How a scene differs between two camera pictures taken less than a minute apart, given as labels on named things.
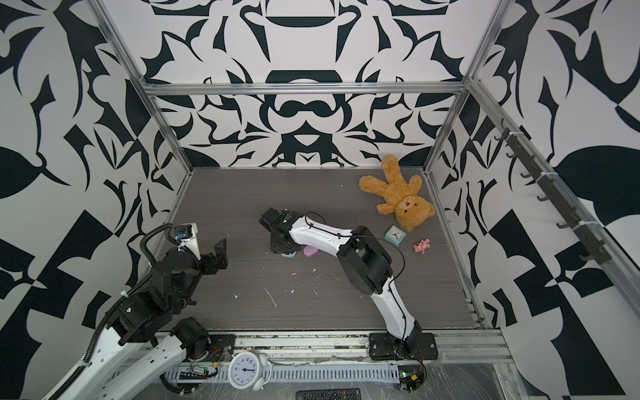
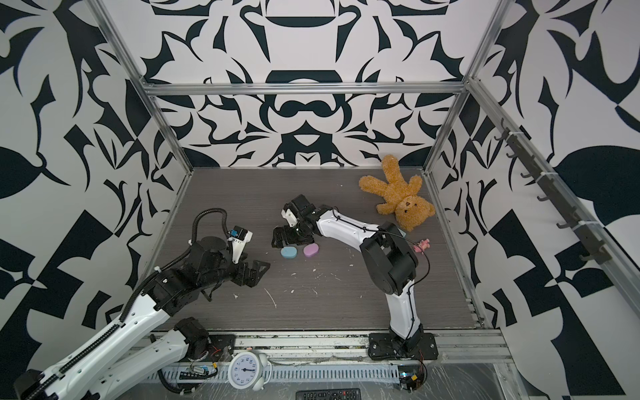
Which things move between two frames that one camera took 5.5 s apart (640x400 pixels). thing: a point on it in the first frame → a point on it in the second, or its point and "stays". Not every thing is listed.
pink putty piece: (309, 251) stays
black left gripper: (208, 261) → (254, 277)
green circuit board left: (200, 369) stays
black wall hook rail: (597, 251) stays
